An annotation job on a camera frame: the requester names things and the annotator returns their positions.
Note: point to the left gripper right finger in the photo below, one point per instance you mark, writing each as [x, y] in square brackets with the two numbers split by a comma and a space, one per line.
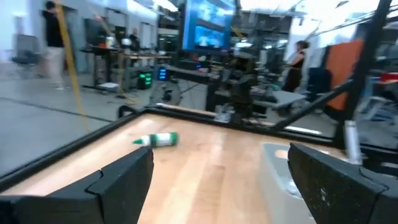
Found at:
[335, 193]

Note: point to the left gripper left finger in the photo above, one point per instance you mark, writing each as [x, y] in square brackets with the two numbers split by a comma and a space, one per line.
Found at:
[124, 186]

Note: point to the green food coloring bottle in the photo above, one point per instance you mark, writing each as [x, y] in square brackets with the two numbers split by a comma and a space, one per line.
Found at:
[161, 139]

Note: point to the grey plastic bin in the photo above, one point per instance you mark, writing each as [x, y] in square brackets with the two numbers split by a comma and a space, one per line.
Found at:
[273, 186]

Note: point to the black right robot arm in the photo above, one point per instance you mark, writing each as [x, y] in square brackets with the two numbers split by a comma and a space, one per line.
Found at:
[241, 90]

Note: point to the silver aluminium bar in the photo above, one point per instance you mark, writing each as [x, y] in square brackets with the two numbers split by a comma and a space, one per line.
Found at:
[353, 143]

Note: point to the black round fan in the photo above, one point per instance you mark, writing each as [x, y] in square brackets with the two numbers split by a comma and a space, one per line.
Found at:
[166, 93]

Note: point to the computer with green lights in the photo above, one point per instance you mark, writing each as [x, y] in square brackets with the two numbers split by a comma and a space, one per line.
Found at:
[144, 79]

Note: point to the dark grey desk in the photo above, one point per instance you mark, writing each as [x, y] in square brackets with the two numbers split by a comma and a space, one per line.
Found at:
[280, 99]

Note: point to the orange panel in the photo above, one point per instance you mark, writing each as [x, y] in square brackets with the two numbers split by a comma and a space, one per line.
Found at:
[342, 68]

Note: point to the person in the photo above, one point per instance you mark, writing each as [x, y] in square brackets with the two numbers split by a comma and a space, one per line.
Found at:
[134, 40]
[293, 74]
[53, 28]

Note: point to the grey office chair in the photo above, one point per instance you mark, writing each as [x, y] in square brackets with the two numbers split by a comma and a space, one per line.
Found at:
[26, 53]

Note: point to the large blue display screen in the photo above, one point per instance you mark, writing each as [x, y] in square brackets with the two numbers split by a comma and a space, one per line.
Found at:
[208, 31]

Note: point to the black aluminium table frame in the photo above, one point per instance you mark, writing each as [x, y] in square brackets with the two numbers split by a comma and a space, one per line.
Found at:
[368, 56]

